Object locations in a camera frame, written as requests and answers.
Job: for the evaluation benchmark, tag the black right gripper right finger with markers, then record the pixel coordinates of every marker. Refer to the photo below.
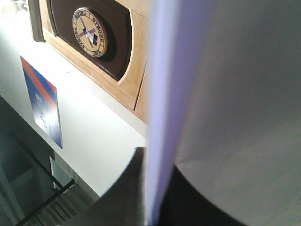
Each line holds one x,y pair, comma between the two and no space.
183,205

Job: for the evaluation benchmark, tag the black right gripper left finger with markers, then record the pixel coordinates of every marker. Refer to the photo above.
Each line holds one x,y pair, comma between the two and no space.
123,204

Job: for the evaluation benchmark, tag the white paper sheet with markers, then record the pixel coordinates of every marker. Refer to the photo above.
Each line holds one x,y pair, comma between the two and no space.
224,88

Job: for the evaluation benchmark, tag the blue and red card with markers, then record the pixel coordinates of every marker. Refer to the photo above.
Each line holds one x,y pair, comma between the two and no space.
43,98

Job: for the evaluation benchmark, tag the round emblem wooden plaque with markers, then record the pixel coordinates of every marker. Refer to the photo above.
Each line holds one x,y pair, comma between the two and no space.
106,40

